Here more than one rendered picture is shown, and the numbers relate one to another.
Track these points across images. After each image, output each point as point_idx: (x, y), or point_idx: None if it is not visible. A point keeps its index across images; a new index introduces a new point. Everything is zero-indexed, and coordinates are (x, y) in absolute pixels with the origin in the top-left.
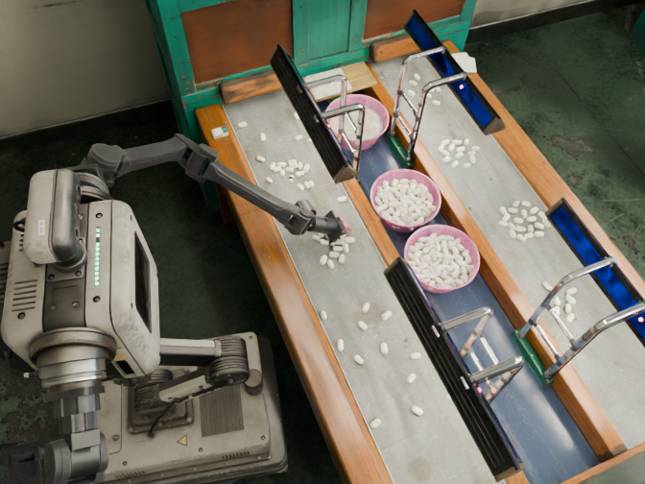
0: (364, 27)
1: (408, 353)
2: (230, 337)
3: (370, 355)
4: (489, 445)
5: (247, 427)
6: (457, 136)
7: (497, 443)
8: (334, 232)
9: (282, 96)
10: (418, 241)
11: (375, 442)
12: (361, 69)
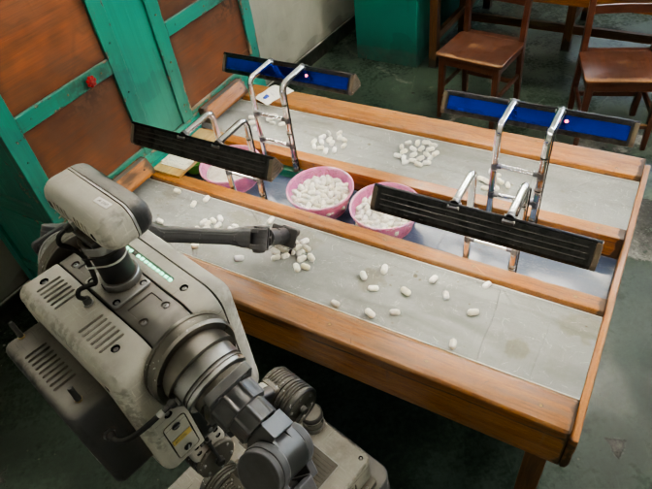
0: (186, 95)
1: (426, 282)
2: (275, 369)
3: (400, 304)
4: (566, 247)
5: (339, 462)
6: (318, 134)
7: (570, 239)
8: (290, 238)
9: (150, 186)
10: (357, 211)
11: (466, 357)
12: (204, 133)
